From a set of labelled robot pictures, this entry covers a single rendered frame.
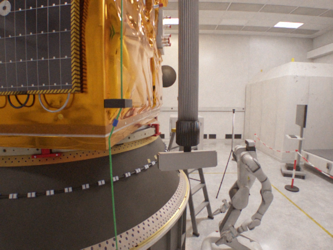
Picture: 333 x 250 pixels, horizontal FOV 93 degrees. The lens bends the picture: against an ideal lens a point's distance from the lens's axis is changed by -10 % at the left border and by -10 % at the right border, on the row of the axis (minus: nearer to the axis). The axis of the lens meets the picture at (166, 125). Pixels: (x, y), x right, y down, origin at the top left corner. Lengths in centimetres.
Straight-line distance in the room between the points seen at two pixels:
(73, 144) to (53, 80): 22
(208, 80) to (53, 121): 858
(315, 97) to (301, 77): 82
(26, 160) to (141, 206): 65
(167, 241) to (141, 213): 33
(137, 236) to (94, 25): 98
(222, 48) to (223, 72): 119
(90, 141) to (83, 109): 11
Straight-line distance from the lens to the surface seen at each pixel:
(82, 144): 65
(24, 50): 72
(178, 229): 151
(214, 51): 935
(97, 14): 67
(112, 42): 66
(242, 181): 186
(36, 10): 73
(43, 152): 98
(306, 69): 714
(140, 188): 113
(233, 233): 188
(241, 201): 190
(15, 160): 109
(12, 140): 83
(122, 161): 109
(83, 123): 63
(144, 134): 120
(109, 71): 63
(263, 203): 179
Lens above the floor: 190
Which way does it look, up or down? 7 degrees down
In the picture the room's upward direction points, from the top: straight up
